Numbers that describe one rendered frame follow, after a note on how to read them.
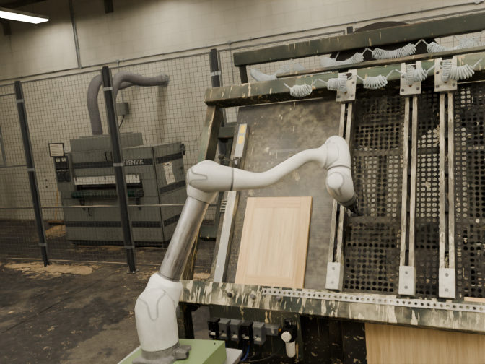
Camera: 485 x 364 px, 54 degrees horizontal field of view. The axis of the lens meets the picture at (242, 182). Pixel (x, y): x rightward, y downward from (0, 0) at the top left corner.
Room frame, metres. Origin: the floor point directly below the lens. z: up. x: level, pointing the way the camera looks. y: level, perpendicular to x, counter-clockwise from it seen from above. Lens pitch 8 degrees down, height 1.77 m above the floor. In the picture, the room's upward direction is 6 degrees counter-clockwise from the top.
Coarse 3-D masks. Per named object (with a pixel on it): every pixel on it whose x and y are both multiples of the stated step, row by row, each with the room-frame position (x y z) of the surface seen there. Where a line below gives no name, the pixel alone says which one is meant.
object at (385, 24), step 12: (372, 24) 3.11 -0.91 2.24; (384, 24) 3.08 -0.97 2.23; (396, 24) 3.05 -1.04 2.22; (372, 48) 3.12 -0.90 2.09; (384, 48) 3.08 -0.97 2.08; (396, 48) 3.05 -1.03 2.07; (420, 48) 2.99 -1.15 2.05; (336, 60) 3.22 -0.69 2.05; (372, 60) 3.12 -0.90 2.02; (420, 60) 2.99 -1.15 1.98; (420, 96) 3.00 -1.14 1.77; (372, 108) 3.12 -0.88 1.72; (396, 132) 3.06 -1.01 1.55; (360, 144) 3.17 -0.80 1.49; (372, 144) 3.13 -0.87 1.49
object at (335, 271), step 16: (352, 80) 2.64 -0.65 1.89; (336, 96) 2.63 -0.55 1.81; (352, 96) 2.58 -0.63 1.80; (352, 112) 2.61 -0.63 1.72; (352, 128) 2.58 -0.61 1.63; (352, 144) 2.56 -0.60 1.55; (336, 208) 2.35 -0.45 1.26; (336, 224) 2.33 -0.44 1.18; (336, 240) 2.26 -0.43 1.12; (336, 256) 2.22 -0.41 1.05; (336, 272) 2.18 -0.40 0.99; (336, 288) 2.14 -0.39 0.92
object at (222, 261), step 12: (240, 144) 2.84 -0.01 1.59; (240, 156) 2.79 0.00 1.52; (240, 168) 2.76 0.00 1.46; (228, 192) 2.71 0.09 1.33; (228, 204) 2.66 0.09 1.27; (228, 216) 2.63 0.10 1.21; (228, 228) 2.59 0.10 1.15; (228, 240) 2.55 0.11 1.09; (228, 252) 2.54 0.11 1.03; (216, 276) 2.47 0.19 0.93
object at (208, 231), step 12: (480, 108) 2.40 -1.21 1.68; (396, 120) 2.57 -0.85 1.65; (468, 120) 2.41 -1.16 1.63; (480, 120) 2.39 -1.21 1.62; (228, 132) 3.02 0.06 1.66; (360, 132) 2.69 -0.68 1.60; (468, 132) 2.38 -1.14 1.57; (228, 144) 2.99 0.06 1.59; (468, 144) 2.35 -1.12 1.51; (228, 156) 2.95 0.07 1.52; (468, 168) 2.29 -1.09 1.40; (216, 216) 2.77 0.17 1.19; (204, 228) 2.74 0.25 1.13; (216, 228) 2.71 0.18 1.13; (360, 228) 2.35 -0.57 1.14; (372, 228) 2.32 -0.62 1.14; (204, 240) 2.77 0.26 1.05; (348, 240) 2.34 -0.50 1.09; (360, 240) 2.32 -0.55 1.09; (372, 240) 2.29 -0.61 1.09; (420, 240) 2.20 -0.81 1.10; (432, 240) 2.17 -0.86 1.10
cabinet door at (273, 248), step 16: (256, 208) 2.60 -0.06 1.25; (272, 208) 2.56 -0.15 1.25; (288, 208) 2.52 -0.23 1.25; (304, 208) 2.48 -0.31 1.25; (256, 224) 2.55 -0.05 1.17; (272, 224) 2.51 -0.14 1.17; (288, 224) 2.47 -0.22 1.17; (304, 224) 2.43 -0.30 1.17; (256, 240) 2.50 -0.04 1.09; (272, 240) 2.46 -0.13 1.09; (288, 240) 2.43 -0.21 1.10; (304, 240) 2.39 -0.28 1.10; (240, 256) 2.49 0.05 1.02; (256, 256) 2.46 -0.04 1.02; (272, 256) 2.42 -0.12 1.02; (288, 256) 2.38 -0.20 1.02; (304, 256) 2.34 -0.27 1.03; (240, 272) 2.45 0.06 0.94; (256, 272) 2.41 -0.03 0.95; (272, 272) 2.37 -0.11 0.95; (288, 272) 2.34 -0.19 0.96; (304, 272) 2.31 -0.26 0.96
